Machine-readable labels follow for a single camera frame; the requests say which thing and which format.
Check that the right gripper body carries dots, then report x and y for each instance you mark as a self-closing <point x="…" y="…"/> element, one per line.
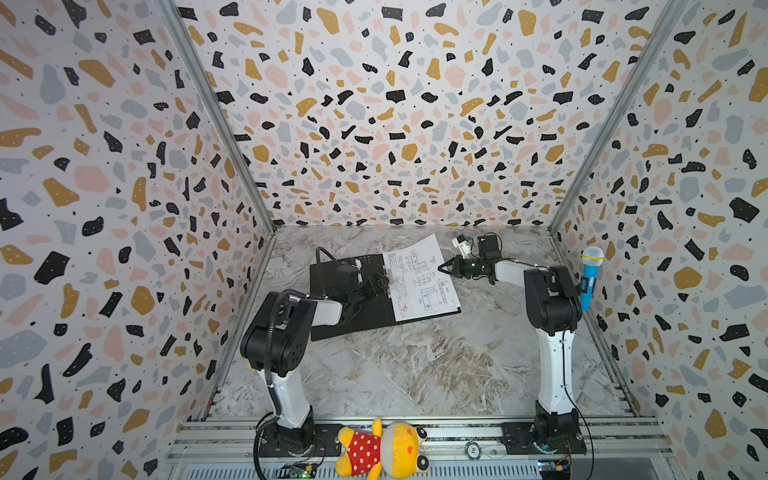
<point x="459" y="266"/>

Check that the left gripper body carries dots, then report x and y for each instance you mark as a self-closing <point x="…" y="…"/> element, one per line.
<point x="372" y="285"/>

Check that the orange folder black inside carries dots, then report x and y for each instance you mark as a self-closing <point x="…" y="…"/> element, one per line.
<point x="355" y="317"/>

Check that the paper with technical drawings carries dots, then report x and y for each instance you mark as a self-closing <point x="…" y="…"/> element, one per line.
<point x="417" y="289"/>

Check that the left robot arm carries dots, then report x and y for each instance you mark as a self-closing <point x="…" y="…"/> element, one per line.
<point x="275" y="342"/>

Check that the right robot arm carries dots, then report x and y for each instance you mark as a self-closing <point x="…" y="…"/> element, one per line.
<point x="553" y="310"/>

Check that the blue toy microphone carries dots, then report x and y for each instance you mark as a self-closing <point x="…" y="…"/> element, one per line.
<point x="592" y="258"/>

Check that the yellow plush toy red dress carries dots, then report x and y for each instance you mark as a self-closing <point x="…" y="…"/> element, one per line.
<point x="394" y="449"/>

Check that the poker chip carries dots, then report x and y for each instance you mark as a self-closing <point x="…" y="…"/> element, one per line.
<point x="473" y="451"/>

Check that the green circuit board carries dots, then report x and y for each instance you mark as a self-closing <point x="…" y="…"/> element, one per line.
<point x="297" y="471"/>

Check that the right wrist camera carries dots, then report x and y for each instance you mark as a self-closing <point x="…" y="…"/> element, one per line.
<point x="464" y="244"/>

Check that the right circuit board with wires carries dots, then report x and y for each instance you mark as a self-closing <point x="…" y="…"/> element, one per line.
<point x="554" y="469"/>

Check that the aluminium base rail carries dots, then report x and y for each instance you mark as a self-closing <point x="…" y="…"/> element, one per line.
<point x="454" y="447"/>

